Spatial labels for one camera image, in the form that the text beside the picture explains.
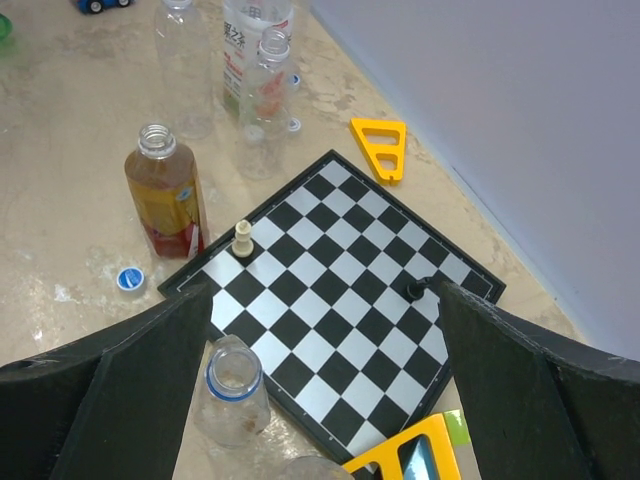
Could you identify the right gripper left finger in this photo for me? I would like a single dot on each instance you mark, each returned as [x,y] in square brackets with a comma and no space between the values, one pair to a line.
[111,405]

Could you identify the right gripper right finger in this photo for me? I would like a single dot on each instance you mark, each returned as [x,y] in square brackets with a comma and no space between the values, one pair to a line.
[539,405]

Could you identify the blue label clear bottle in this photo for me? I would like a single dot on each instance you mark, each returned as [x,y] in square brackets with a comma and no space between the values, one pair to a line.
[231,404]

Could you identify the blue white bottle cap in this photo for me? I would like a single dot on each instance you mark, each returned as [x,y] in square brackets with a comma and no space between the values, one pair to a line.
[131,279]

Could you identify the brown tea bottle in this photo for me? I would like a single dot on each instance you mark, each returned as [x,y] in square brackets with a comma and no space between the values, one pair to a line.
[163,180]

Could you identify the clear bottle yellow cap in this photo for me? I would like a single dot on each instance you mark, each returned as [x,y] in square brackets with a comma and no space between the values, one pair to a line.
[312,468]

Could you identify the clear bottle near board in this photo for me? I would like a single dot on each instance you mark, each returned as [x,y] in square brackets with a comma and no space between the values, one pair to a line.
[264,107]

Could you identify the small clear bottle front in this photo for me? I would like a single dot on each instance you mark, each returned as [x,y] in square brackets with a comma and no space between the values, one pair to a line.
[184,54]

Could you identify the green plastic bottle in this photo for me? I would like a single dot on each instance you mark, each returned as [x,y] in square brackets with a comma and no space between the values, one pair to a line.
[6,27]

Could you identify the labelled clear water bottle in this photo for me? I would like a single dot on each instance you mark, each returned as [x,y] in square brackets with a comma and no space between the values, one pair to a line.
[244,24]

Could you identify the coloured toy blocks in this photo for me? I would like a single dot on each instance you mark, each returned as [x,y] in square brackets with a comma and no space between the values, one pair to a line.
[423,451]

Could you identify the black chess piece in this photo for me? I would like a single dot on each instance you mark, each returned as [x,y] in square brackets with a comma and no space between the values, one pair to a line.
[416,288]

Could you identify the cream chess piece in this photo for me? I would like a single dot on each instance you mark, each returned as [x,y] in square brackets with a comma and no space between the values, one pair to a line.
[242,245]

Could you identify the black white chessboard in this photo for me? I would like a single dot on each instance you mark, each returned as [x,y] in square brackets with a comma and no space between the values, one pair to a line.
[321,303]

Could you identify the yellow triangular toy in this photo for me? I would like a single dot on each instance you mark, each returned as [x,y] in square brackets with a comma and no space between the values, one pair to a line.
[382,143]

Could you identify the orange blue toy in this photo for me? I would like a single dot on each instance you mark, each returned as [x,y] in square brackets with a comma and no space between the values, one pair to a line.
[94,7]

